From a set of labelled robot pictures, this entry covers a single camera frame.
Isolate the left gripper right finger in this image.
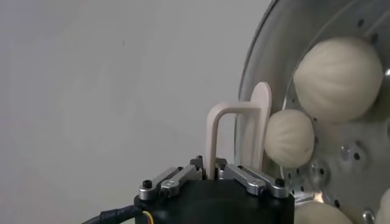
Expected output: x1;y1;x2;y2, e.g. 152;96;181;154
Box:
216;158;289;198

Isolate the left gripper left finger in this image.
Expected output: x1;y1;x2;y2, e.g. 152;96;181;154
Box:
138;155;204;201

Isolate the white steamed baozi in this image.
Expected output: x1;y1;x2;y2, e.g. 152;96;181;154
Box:
292;36;384;123
294;201;354;224
374;188;390;224
263;108;315;169

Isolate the glass pot lid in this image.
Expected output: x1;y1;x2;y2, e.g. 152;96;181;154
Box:
205;0;390;224

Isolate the stainless steel steamer basket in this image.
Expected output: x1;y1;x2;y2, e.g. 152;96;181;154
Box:
234;0;390;224

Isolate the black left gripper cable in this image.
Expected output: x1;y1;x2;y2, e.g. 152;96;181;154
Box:
81;205;155;224

